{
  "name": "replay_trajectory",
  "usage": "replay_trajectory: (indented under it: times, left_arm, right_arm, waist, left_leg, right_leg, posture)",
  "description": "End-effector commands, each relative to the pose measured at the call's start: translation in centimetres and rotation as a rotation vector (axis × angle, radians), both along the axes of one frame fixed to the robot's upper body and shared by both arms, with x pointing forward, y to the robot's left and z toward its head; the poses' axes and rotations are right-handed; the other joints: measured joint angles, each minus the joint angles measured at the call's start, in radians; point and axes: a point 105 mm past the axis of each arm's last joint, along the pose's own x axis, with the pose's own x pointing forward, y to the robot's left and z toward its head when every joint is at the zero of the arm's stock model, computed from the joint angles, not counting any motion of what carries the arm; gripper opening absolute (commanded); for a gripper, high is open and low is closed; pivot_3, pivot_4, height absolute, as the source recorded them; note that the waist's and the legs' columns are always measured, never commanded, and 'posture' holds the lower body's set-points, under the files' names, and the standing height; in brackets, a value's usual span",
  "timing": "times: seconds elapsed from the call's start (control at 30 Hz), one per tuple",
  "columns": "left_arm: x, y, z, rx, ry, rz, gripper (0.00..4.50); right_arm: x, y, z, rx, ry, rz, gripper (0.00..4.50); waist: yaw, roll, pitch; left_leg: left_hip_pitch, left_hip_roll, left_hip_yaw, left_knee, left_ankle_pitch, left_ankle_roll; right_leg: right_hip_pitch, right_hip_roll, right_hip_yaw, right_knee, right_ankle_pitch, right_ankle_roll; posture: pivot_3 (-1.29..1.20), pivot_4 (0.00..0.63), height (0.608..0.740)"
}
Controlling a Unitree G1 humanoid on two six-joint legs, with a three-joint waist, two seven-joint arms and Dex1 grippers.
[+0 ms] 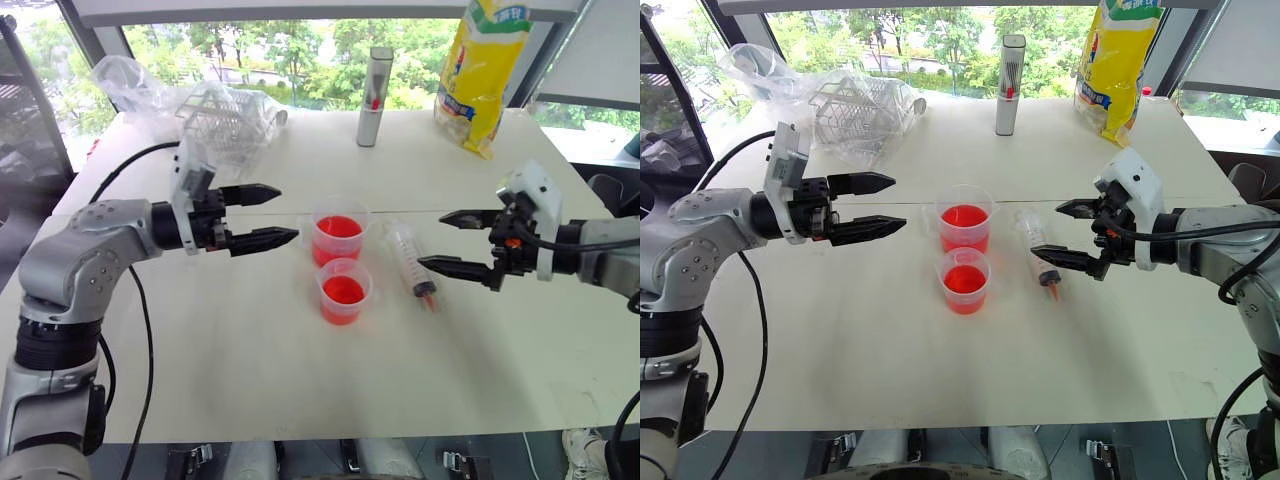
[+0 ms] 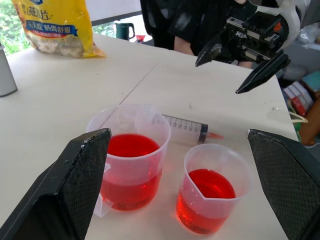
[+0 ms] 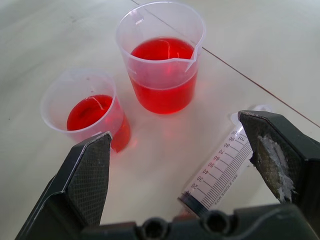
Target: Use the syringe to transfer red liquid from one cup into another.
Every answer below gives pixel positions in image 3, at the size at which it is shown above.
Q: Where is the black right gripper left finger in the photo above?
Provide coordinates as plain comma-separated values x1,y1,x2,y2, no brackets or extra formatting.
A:
15,131,113,240

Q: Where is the large beaker with red liquid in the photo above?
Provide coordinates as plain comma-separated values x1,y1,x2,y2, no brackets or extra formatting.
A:
115,1,207,115

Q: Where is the clear plastic syringe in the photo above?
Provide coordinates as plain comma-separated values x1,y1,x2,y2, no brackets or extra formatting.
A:
177,104,272,218

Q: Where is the small beaker with red liquid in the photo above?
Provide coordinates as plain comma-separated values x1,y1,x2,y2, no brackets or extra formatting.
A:
40,69,132,154

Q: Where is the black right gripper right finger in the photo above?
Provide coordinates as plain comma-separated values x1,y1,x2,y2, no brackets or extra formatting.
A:
237,110,320,232

